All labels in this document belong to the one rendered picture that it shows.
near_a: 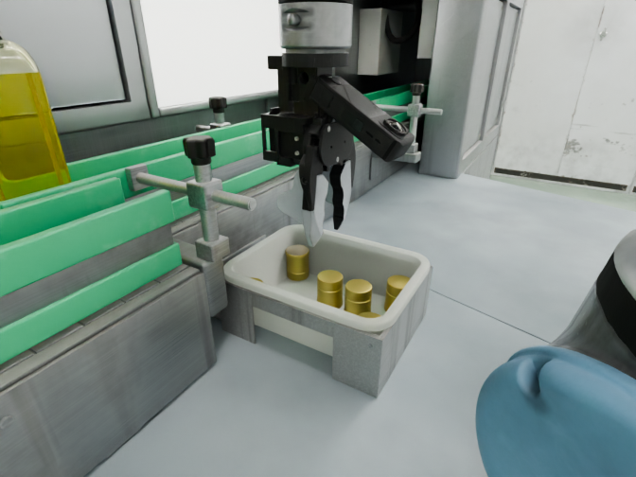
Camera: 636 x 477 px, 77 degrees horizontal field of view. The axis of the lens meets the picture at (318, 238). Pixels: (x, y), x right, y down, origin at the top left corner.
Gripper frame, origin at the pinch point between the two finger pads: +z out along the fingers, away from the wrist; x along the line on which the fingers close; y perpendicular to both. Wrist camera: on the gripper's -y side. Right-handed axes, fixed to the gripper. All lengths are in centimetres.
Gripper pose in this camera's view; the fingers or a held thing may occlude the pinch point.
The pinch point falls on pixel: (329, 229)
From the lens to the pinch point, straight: 49.6
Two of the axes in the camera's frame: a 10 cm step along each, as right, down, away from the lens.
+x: -5.4, 3.7, -7.5
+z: 0.0, 9.0, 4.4
